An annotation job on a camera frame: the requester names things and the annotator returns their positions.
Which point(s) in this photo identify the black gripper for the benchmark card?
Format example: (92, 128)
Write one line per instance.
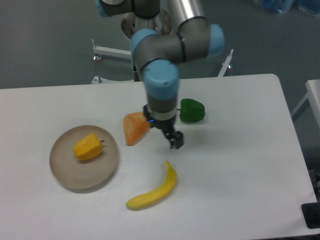
(165, 121)

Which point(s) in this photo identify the yellow bell pepper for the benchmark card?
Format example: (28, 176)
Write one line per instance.
(88, 148)

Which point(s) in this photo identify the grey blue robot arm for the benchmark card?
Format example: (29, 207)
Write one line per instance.
(155, 56)

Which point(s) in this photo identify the green bell pepper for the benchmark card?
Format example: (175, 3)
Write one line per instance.
(191, 111)

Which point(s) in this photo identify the beige round plate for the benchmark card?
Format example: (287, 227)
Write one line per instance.
(83, 176)

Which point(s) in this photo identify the yellow banana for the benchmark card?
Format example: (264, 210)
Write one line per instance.
(156, 195)

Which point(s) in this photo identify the white side table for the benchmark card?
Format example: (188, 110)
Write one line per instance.
(310, 99)

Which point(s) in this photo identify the black device at table edge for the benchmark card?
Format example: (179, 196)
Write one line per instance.
(311, 214)

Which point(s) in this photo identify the blue plastic bags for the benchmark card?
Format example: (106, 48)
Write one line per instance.
(279, 7)

